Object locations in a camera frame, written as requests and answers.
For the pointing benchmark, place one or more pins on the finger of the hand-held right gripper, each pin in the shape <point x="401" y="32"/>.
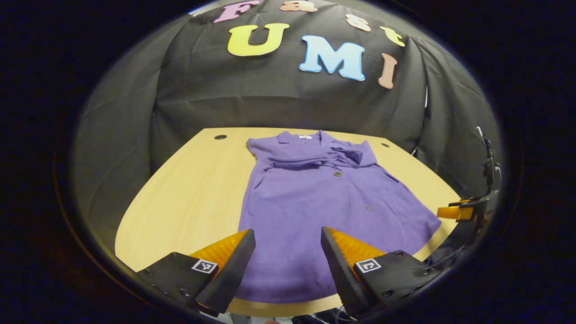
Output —
<point x="450" y="213"/>

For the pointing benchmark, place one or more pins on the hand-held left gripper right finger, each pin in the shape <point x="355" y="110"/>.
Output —
<point x="344" y="274"/>

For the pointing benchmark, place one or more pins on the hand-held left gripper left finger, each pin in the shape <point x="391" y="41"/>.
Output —
<point x="229" y="274"/>

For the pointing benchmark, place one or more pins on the purple collared shirt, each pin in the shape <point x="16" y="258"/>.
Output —
<point x="315" y="202"/>

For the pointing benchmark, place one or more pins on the black backdrop cloth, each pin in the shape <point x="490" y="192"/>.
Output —
<point x="270" y="103"/>

